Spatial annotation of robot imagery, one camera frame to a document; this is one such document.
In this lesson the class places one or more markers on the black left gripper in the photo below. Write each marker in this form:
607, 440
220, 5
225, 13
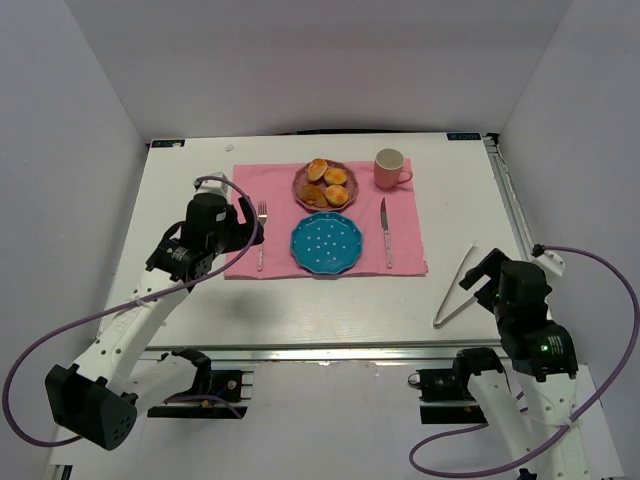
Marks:
240, 226

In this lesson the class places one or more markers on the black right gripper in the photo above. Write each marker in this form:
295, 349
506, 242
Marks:
486, 279

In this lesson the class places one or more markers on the metal tongs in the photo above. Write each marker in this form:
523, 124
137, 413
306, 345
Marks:
445, 310

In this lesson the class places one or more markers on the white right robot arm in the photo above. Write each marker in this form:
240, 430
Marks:
542, 442

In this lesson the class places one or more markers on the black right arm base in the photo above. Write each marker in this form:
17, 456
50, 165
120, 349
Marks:
445, 398

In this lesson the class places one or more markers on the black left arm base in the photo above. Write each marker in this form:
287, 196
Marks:
215, 393

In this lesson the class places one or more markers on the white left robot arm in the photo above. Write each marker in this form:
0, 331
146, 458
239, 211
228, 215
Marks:
100, 396

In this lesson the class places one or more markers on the pink scalloped plate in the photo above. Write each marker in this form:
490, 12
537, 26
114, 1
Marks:
300, 179

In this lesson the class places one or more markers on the blue polka dot plate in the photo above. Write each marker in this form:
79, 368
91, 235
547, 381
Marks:
326, 243

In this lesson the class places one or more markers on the blue label left corner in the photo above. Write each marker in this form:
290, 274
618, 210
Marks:
167, 143

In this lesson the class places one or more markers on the blue label corner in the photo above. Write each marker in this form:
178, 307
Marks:
463, 136
167, 143

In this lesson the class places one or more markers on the pink cloth placemat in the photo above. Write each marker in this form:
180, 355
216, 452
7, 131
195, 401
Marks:
272, 183

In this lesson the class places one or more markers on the blue label right corner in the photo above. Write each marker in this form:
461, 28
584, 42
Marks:
463, 136

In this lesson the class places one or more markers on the pink ceramic mug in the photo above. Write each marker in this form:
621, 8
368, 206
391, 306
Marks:
390, 170

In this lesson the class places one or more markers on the aluminium rail right side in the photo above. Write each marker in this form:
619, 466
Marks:
515, 212

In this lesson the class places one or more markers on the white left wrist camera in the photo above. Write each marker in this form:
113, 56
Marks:
217, 187

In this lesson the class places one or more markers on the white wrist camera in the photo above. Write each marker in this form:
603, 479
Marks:
550, 262
217, 187

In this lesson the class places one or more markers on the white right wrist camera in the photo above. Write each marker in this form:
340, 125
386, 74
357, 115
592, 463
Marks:
550, 262

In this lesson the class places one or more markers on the knife with pink handle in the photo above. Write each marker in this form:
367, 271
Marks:
387, 238

